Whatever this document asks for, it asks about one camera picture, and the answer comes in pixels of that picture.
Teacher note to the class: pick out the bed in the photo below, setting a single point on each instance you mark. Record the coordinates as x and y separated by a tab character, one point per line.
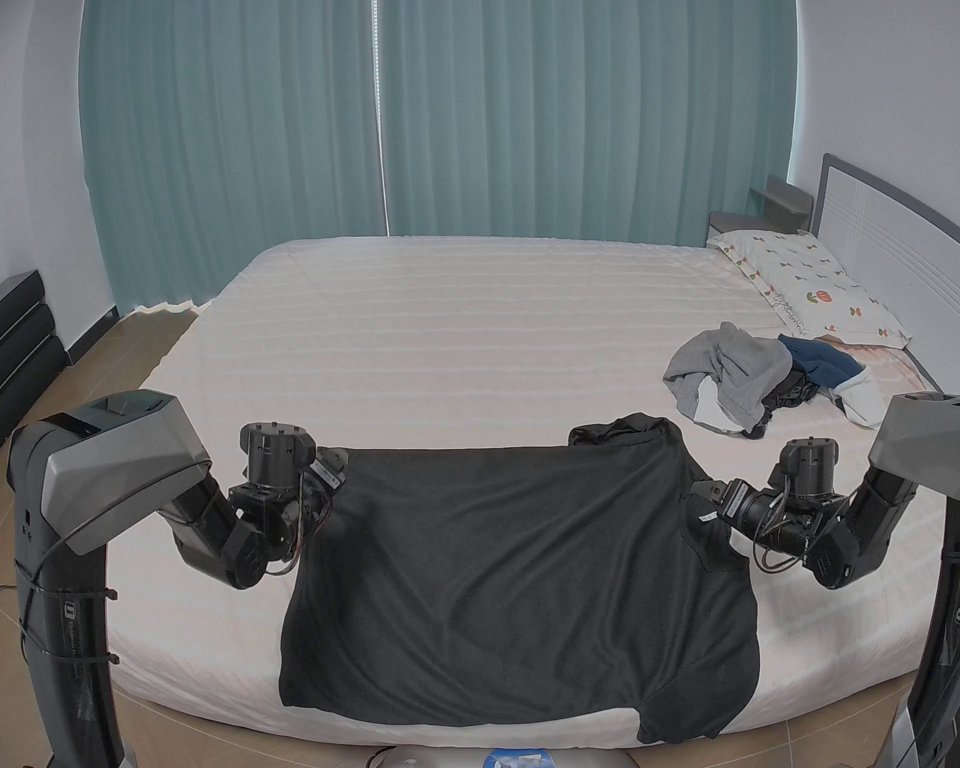
465	337

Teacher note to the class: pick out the grey bedside table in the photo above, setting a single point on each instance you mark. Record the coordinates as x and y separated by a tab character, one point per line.
780	202

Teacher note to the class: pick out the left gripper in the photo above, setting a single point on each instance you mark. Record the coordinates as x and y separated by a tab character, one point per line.
330	471

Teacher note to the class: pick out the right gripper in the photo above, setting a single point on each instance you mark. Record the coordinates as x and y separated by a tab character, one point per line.
726	501

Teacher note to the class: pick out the pile of clothes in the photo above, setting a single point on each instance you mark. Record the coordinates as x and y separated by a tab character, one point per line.
739	375

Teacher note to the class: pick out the blue-green curtain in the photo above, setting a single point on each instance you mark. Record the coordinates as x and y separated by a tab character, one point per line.
570	112
232	142

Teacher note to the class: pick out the black chest of drawers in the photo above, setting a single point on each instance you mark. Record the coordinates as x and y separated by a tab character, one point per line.
26	337

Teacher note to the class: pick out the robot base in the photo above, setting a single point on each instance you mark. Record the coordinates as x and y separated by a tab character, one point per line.
480	759

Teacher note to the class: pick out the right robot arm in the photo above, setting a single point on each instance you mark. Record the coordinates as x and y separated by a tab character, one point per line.
885	480

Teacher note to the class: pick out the white printed pillow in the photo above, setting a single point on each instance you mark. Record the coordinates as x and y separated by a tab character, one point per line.
806	281

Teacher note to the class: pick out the black T-shirt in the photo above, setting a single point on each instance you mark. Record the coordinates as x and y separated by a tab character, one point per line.
510	570

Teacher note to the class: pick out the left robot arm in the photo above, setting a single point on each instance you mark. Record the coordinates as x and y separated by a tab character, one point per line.
112	480

